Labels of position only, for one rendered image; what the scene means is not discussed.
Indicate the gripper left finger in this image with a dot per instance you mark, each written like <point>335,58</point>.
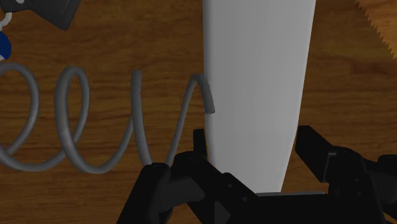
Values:
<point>186,189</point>

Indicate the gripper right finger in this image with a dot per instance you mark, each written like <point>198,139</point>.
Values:
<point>347,173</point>

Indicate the tall white tapered vase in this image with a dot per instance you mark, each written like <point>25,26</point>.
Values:
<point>254,93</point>

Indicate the tan jagged-edged mat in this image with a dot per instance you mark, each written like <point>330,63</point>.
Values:
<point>384,21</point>

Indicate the dark grey angular object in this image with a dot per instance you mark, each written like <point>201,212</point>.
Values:
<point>59,12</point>

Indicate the blue and white object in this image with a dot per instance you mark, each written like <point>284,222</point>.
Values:
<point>4,46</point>

